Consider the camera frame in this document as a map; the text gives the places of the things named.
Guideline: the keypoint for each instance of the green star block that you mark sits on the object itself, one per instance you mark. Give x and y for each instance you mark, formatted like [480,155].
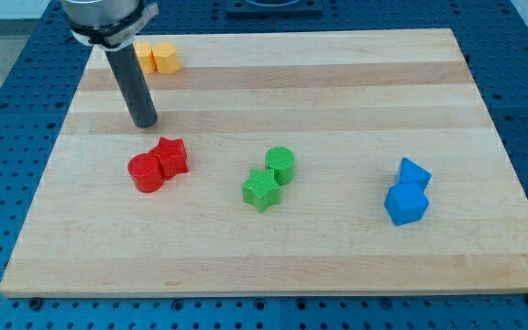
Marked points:
[261,190]

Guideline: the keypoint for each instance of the light wooden board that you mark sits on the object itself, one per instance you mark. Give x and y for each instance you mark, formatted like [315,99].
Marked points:
[350,105]

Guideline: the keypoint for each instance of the green cylinder block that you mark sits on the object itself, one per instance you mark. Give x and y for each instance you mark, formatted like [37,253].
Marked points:
[282,161]

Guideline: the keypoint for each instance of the blue triangle block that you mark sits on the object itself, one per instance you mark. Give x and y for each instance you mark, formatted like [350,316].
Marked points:
[409,171]

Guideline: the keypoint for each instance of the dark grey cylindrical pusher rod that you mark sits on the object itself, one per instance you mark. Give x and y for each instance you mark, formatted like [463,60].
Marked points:
[133,86]

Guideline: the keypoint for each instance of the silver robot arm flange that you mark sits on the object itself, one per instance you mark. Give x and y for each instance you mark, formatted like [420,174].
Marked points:
[110,24]

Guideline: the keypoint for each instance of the red cylinder block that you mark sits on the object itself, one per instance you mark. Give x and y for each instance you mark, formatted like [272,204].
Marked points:
[146,173]

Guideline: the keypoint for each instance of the yellow pentagon block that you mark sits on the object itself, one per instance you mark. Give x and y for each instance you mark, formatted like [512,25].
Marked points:
[144,52]

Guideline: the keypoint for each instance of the blue cube block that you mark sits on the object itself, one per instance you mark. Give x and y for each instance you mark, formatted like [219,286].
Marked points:
[406,203]

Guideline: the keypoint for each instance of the yellow hexagon block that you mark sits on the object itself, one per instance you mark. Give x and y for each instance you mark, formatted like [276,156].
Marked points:
[166,58]

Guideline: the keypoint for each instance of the red star block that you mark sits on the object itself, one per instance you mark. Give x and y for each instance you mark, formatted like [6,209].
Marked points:
[172,156]

